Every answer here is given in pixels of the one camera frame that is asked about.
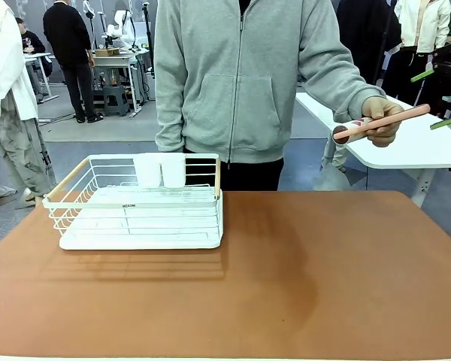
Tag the white plastic cutlery cup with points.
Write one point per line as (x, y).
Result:
(173, 171)
(147, 171)

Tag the person in white bomber jacket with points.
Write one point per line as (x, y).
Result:
(422, 26)

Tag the grey plastic step stool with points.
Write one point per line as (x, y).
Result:
(115, 99)

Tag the person in dark coat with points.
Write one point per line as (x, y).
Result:
(364, 34)

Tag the person in grey hoodie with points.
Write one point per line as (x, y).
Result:
(229, 75)

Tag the white workbench desk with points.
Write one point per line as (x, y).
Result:
(116, 60)

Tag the person's left hand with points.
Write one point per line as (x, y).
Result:
(383, 113)

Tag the person's right forearm grey sleeve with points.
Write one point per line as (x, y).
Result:
(169, 105)

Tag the person's left forearm grey sleeve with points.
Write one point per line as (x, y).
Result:
(342, 75)

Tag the person in light grey trousers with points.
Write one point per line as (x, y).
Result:
(330, 154)

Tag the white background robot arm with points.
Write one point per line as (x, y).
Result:
(118, 30)

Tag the standing person in black clothes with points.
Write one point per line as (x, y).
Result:
(67, 34)

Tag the person in long white coat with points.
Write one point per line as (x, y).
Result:
(7, 75)

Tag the black camera stand pole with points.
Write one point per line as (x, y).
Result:
(148, 34)

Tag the seated person in dark top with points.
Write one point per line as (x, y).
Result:
(32, 41)

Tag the white plastic drip tray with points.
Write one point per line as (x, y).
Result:
(135, 243)

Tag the small white side desk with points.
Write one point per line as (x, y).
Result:
(37, 60)

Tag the white rounded table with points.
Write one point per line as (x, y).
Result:
(417, 150)

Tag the brown cardboard box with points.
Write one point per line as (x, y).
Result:
(107, 52)

